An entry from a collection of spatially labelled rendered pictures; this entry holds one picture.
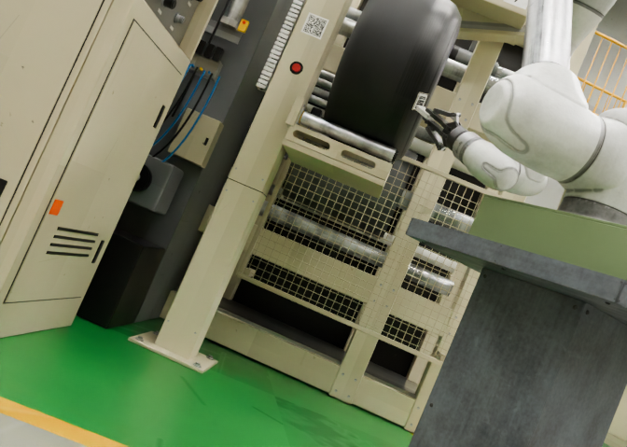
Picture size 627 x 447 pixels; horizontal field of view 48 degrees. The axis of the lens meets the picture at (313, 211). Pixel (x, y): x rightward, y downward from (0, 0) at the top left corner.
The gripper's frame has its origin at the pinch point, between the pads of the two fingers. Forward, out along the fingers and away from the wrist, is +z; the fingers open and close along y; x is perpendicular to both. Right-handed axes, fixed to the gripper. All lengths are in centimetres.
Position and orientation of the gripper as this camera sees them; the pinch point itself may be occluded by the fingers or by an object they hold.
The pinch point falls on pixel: (424, 113)
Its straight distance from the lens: 226.1
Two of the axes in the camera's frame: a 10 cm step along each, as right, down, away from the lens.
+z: -4.3, -5.4, 7.2
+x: 8.4, 0.4, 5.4
